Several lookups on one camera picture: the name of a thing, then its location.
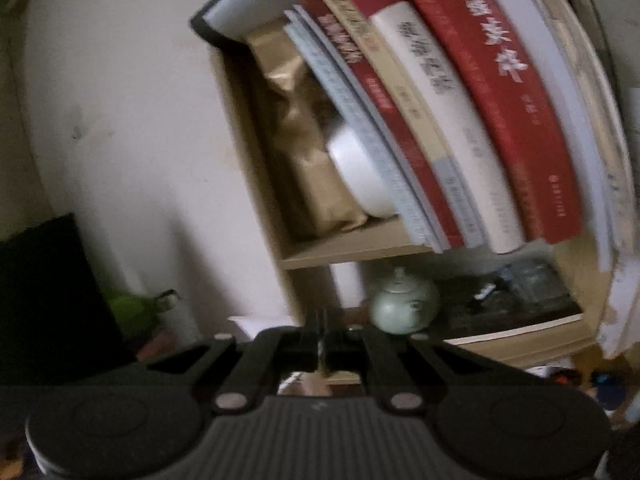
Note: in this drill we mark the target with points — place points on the black computer monitor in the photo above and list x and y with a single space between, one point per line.
50 300

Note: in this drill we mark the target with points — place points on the white bowl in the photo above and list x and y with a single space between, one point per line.
365 175

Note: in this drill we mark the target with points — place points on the dark-edged white binder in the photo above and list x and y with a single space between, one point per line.
235 5

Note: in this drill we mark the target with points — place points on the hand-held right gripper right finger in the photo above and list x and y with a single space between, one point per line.
336 345

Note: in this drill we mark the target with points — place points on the brown paper bag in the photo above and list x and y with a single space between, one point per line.
295 150

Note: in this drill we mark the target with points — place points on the pale green ceramic jar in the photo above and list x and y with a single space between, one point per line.
404 305

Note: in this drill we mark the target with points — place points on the wooden bookshelf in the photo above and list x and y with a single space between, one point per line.
255 160

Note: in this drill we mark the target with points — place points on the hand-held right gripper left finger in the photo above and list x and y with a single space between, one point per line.
319 345

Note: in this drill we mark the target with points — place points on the white medicine box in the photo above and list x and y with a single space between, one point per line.
260 327

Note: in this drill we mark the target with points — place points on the dark clutter on shelf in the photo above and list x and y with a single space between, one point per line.
510 295

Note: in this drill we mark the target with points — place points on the row of books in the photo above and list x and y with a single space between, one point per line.
450 110

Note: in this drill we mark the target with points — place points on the green object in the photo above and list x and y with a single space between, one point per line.
132 312

